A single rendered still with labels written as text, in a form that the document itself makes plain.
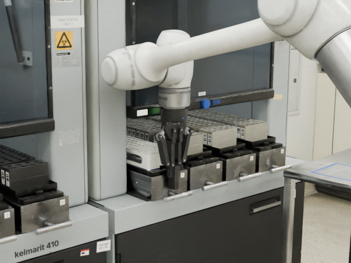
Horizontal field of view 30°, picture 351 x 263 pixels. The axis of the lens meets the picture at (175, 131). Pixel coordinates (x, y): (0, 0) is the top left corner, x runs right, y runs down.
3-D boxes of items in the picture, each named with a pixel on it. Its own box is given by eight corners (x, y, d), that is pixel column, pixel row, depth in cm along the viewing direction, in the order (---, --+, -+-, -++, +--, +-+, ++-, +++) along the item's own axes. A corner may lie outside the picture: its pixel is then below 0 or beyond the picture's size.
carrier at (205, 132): (227, 143, 220) (227, 125, 219) (231, 144, 219) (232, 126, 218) (202, 148, 213) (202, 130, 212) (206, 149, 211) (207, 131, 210)
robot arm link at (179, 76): (174, 82, 189) (140, 86, 180) (174, 27, 186) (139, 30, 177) (201, 86, 182) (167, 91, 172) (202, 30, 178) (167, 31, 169)
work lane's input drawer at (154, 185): (31, 155, 236) (30, 131, 234) (64, 150, 244) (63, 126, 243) (161, 205, 182) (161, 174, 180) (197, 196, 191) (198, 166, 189)
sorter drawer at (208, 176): (67, 149, 246) (66, 126, 244) (97, 144, 255) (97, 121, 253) (199, 194, 192) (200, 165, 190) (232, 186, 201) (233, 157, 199)
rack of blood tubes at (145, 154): (90, 155, 209) (90, 136, 208) (115, 150, 216) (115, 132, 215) (148, 175, 188) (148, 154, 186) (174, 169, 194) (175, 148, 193)
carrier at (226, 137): (232, 144, 219) (233, 126, 218) (236, 145, 217) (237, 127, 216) (207, 149, 211) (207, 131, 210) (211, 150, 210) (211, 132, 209)
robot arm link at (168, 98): (151, 86, 182) (151, 107, 183) (172, 90, 175) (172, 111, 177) (175, 83, 188) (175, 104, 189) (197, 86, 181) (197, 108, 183)
